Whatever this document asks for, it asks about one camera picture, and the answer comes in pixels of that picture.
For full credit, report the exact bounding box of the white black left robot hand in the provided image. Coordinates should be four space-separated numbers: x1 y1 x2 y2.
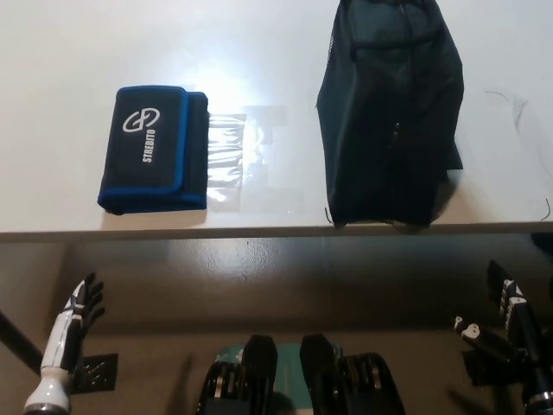
24 271 107 411

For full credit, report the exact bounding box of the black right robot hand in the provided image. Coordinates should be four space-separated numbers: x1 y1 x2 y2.
453 259 549 384

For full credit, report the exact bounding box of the black fabric lunch bag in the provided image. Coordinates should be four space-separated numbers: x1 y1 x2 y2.
316 0 466 231

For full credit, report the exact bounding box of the dark diagonal metal bar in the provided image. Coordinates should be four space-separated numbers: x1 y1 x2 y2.
0 308 47 369

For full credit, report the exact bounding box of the black blue-trimmed Strebito notebook case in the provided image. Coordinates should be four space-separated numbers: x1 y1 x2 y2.
96 86 210 215

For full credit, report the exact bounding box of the clear tape patch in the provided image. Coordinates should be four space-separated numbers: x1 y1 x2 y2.
206 105 306 215

